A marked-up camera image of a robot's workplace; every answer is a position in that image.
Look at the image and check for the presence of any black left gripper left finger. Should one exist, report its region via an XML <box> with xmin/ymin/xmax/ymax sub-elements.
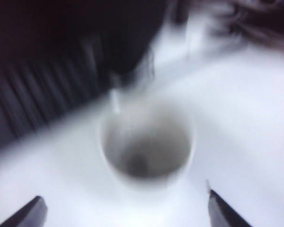
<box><xmin>1</xmin><ymin>195</ymin><xmax>48</xmax><ymax>227</ymax></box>

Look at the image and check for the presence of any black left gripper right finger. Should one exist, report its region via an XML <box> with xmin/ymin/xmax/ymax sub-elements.
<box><xmin>205</xmin><ymin>179</ymin><xmax>253</xmax><ymax>227</ymax></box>

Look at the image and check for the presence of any white mug with 12 print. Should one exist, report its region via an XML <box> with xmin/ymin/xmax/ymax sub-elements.
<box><xmin>98</xmin><ymin>94</ymin><xmax>197</xmax><ymax>192</ymax></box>

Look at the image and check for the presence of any dark computer keyboard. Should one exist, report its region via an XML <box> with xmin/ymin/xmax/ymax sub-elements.
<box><xmin>0</xmin><ymin>60</ymin><xmax>112</xmax><ymax>145</ymax></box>

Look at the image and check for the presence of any black AOC computer monitor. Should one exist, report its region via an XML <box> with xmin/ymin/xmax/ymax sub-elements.
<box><xmin>0</xmin><ymin>0</ymin><xmax>171</xmax><ymax>71</ymax></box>

